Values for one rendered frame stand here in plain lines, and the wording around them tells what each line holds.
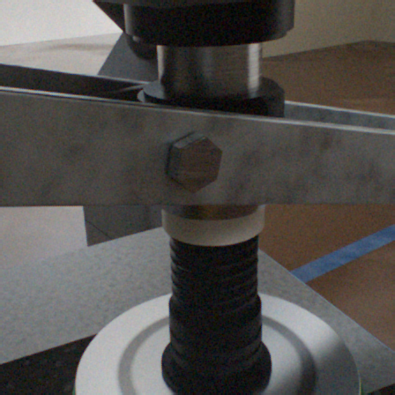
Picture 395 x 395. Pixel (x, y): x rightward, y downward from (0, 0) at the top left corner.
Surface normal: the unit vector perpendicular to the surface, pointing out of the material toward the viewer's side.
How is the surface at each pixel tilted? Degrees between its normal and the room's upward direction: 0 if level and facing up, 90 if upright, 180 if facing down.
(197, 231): 90
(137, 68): 47
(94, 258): 0
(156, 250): 0
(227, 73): 90
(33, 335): 0
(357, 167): 90
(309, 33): 90
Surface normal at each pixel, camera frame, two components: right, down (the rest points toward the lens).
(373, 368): -0.03, -0.92
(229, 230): 0.28, 0.36
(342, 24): 0.59, 0.29
